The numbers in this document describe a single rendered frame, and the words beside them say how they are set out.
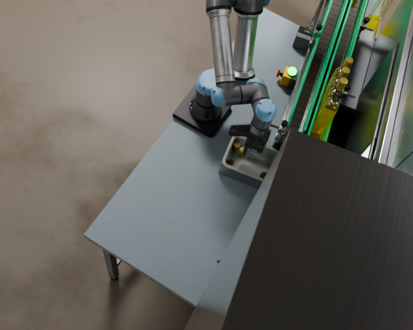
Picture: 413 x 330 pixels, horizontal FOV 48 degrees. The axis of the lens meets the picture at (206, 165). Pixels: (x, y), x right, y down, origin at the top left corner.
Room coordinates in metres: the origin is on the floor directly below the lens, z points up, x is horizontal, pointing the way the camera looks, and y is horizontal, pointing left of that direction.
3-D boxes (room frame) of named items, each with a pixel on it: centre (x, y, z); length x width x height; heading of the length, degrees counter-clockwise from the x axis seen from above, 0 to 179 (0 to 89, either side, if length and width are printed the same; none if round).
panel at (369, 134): (0.96, -0.53, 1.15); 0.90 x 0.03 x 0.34; 172
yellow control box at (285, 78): (1.57, -0.29, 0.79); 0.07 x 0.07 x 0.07; 82
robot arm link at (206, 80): (1.26, 0.07, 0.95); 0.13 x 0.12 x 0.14; 114
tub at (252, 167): (1.03, -0.18, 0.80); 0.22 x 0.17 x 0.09; 82
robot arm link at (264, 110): (1.05, -0.16, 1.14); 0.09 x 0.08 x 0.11; 24
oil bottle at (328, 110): (1.24, -0.44, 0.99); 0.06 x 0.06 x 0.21; 82
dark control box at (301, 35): (1.84, -0.32, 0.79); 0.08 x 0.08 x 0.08; 82
